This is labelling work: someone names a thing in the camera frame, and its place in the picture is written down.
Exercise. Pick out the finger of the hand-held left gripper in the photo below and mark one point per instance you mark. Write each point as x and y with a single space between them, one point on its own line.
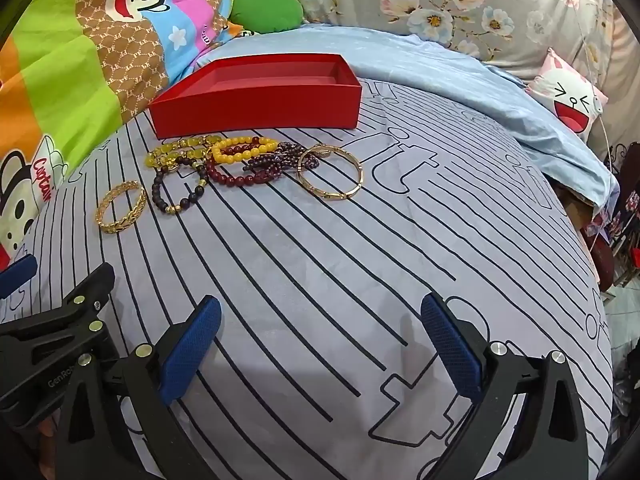
17 272
65 325

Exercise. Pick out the green pillow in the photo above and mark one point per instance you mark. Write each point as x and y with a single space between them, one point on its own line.
265 10

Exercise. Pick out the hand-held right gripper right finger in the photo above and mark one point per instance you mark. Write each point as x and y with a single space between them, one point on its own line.
450 350

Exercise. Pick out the red cardboard box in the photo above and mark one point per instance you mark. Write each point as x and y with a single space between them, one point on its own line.
260 105

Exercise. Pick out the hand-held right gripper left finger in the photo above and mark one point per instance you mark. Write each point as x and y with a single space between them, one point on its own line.
192 350

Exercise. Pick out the light blue blanket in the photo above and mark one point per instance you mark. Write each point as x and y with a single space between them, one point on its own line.
450 75

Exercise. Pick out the thin gold bangle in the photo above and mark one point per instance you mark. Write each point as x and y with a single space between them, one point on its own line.
330 195

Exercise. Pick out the pink cat face pillow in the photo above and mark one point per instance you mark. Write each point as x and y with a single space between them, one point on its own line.
570 100

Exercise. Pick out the striped grey bed sheet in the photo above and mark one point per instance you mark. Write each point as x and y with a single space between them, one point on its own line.
325 260

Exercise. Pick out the colourful monkey print quilt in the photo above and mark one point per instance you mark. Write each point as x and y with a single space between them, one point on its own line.
75 60

